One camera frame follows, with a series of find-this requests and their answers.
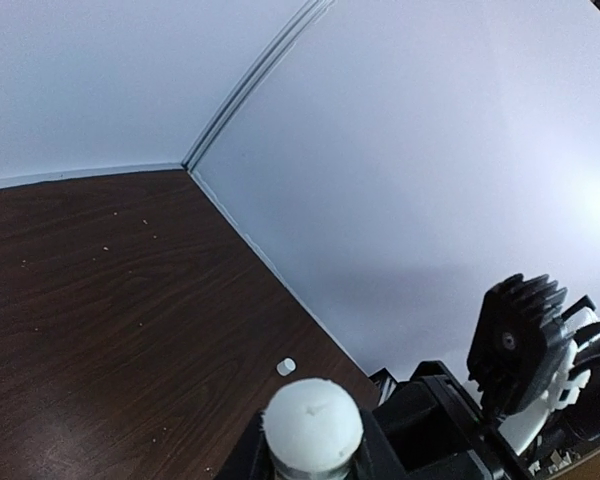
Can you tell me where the white green glue stick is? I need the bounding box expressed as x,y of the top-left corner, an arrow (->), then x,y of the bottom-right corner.
262,378 -> 364,479

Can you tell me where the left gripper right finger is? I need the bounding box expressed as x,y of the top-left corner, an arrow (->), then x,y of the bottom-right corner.
352,409 -> 406,480

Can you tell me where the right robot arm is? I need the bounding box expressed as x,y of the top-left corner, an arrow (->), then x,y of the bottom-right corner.
356,314 -> 600,479

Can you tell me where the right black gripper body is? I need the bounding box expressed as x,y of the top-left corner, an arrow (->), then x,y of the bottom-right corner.
372,361 -> 510,479

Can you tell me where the white glue stick cap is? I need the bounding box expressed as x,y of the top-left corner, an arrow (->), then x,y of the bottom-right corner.
276,357 -> 296,377

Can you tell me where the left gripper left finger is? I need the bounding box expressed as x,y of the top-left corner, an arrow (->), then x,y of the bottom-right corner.
219,412 -> 273,480

